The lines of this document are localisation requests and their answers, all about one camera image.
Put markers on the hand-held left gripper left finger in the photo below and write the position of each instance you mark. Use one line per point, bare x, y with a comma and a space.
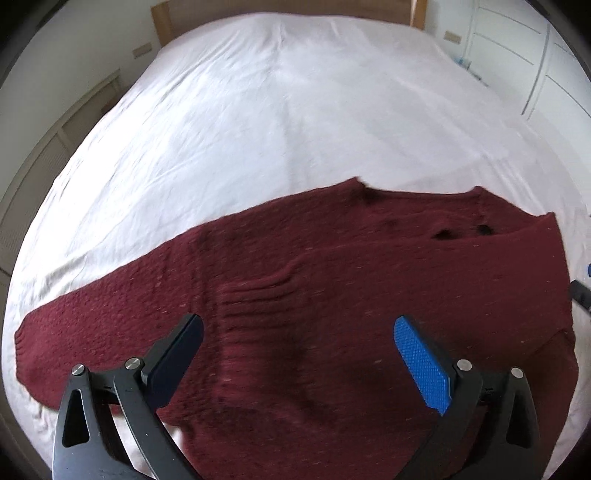
178, 355

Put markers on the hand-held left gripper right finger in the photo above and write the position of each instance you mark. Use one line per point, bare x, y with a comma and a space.
422, 360

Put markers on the maroon knit sweater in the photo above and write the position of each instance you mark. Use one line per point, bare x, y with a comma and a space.
323, 286

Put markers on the cluttered bedside table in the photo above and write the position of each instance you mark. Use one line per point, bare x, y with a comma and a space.
475, 74

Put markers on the white wardrobe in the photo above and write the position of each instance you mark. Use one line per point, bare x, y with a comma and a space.
517, 41

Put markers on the bed with white sheet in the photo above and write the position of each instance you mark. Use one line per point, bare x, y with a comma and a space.
258, 120

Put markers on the wooden headboard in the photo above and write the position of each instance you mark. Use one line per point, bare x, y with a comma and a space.
168, 21

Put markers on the beige wall socket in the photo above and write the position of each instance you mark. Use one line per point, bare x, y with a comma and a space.
453, 37
142, 50

